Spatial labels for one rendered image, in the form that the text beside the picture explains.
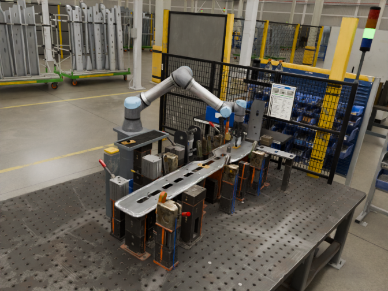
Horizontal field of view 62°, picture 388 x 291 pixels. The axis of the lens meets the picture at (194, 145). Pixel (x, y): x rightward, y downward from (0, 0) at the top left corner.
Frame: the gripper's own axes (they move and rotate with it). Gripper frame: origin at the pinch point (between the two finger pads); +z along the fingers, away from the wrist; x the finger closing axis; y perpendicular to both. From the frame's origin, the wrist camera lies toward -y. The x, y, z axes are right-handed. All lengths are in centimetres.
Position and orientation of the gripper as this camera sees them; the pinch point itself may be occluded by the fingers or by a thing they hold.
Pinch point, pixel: (237, 144)
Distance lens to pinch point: 251.0
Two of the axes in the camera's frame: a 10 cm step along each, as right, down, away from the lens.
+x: 8.2, 2.7, -5.1
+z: -0.8, 9.2, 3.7
